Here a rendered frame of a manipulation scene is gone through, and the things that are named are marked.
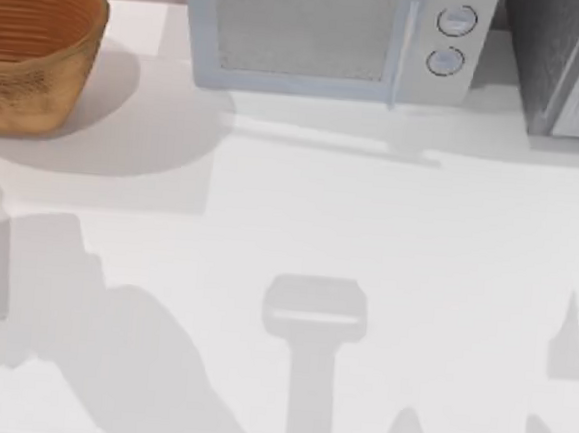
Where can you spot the microwave oven door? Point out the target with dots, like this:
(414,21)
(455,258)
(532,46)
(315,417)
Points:
(304,32)

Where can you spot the round microwave knob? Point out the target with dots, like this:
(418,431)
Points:
(445,61)
(457,20)

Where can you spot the pale microwave oven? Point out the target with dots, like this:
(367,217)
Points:
(475,50)

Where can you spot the brown woven basket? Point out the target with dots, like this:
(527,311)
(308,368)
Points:
(54,82)

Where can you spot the grey cabinet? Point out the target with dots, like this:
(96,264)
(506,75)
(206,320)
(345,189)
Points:
(545,56)

